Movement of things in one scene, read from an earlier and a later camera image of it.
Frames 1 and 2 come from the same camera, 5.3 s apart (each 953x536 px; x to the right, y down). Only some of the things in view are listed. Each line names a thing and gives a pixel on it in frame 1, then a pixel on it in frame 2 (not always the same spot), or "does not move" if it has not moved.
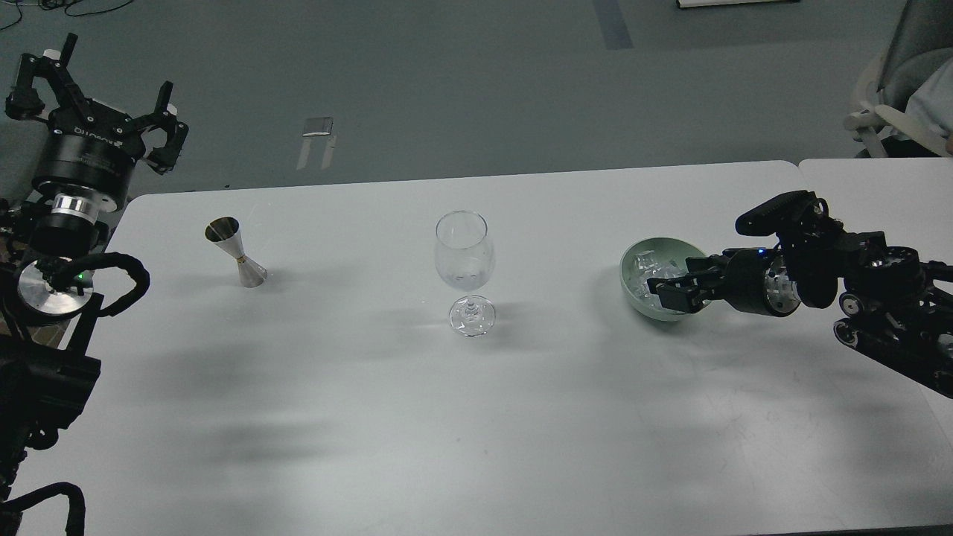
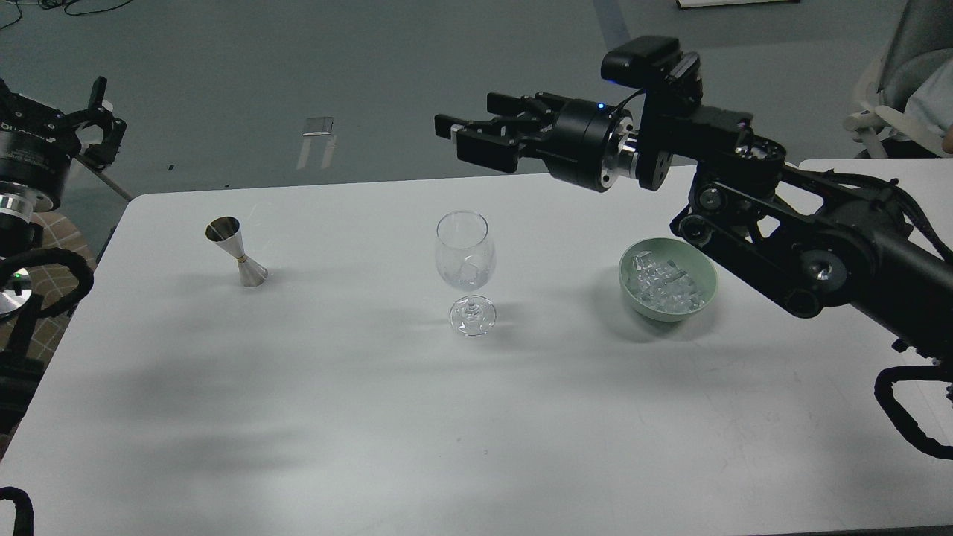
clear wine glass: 464,255 does not move
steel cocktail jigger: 225,232 does not move
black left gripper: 88,149 → 38,143
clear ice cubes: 648,265 does not move
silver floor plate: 317,126 does not move
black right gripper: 757,279 → 587,143
